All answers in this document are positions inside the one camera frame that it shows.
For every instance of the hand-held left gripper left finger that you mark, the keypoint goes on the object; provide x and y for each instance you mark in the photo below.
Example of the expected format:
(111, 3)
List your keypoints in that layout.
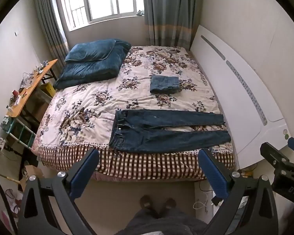
(84, 173)

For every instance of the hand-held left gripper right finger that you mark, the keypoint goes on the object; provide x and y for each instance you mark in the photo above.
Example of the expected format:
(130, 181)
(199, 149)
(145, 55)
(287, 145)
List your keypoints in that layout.
(213, 173)

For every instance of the dark blue jeans pants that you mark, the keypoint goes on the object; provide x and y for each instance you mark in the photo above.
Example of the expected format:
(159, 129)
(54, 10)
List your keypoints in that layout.
(142, 140)

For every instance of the person's right brown slipper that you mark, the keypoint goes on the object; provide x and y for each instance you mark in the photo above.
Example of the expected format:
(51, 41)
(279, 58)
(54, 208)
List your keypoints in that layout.
(169, 203)

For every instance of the person's brown slipper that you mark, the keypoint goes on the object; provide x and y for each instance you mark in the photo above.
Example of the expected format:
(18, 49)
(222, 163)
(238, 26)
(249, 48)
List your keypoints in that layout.
(146, 203)
(169, 203)

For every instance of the cardboard box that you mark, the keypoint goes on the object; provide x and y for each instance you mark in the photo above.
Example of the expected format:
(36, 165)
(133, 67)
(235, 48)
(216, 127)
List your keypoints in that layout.
(30, 173)

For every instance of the checkered bed sheet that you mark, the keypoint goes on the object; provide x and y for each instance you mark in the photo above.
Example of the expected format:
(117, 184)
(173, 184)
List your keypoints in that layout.
(142, 165)

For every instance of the white headboard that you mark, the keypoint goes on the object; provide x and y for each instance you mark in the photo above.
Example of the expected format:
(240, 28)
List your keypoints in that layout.
(240, 98)

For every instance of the person's left brown slipper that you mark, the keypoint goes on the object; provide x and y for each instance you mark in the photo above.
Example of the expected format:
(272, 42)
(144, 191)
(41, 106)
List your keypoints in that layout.
(146, 203)

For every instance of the floral quilt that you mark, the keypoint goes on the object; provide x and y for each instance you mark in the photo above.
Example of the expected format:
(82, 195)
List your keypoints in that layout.
(88, 102)

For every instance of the green rack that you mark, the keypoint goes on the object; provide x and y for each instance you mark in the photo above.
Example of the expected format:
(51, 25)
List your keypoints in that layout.
(20, 131)

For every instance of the pink plastic bag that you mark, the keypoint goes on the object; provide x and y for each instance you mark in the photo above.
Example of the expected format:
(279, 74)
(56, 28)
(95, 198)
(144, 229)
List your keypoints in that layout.
(11, 203)

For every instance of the yellow box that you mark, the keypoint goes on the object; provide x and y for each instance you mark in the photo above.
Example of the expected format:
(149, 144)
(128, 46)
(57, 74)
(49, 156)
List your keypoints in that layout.
(48, 91)

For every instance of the folded blue jeans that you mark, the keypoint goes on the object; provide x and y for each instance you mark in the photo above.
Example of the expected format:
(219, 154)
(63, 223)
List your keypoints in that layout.
(164, 84)

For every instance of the wooden desk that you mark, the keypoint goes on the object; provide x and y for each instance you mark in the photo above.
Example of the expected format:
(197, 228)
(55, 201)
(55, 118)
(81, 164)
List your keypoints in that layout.
(31, 85)

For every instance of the folded blue duvet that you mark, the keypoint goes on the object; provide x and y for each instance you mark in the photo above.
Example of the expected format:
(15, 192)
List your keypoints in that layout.
(93, 71)

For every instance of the red desk item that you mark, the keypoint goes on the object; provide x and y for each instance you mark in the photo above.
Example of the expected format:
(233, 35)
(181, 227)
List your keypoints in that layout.
(15, 92)

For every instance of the pile of small desk items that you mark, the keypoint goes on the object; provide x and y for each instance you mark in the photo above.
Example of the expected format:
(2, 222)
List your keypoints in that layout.
(30, 76)

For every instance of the blue pillow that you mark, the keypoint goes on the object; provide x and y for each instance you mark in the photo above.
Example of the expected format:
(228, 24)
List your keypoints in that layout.
(90, 50)

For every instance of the grey striped curtain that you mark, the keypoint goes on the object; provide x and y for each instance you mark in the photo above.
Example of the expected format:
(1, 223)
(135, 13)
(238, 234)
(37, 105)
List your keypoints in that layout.
(169, 12)
(50, 17)

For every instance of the window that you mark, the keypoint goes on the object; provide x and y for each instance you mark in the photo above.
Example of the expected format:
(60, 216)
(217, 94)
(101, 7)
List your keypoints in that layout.
(100, 0)

